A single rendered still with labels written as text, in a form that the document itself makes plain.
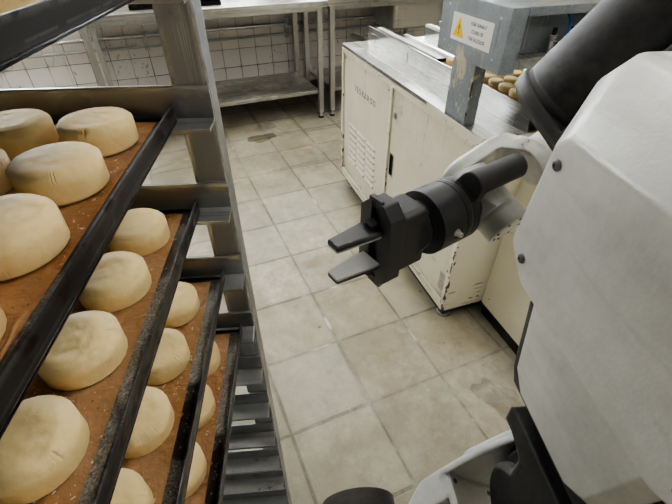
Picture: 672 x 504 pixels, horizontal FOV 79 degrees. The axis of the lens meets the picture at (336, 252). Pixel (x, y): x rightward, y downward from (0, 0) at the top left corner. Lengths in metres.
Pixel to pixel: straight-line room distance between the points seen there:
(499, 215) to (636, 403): 0.37
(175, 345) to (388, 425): 1.21
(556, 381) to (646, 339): 0.10
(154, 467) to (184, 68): 0.30
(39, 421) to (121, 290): 0.10
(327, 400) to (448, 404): 0.43
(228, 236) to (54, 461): 0.26
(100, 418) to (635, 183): 0.31
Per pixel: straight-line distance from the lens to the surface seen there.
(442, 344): 1.76
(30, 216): 0.24
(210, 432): 0.46
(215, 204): 0.42
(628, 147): 0.27
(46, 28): 0.23
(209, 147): 0.40
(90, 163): 0.28
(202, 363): 0.40
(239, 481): 0.93
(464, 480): 0.62
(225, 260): 0.46
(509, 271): 1.65
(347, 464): 1.47
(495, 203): 0.58
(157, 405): 0.36
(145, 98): 0.39
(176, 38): 0.37
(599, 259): 0.27
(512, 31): 1.26
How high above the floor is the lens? 1.35
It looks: 39 degrees down
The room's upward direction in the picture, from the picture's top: straight up
